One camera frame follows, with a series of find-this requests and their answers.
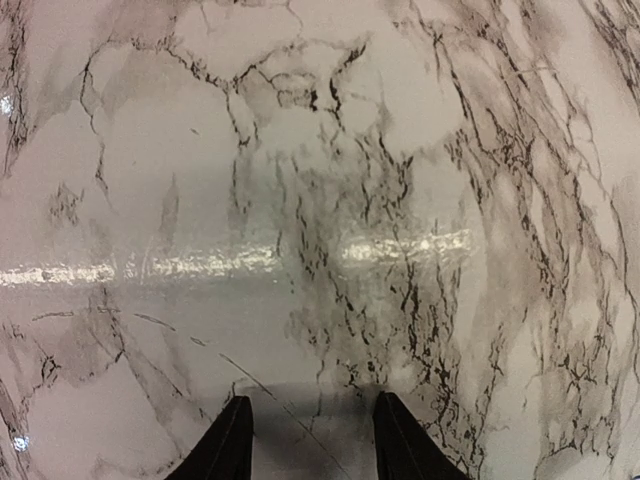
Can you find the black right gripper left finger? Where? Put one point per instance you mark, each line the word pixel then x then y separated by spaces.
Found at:
pixel 225 450

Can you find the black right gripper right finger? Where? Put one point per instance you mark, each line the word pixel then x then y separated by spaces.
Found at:
pixel 404 451

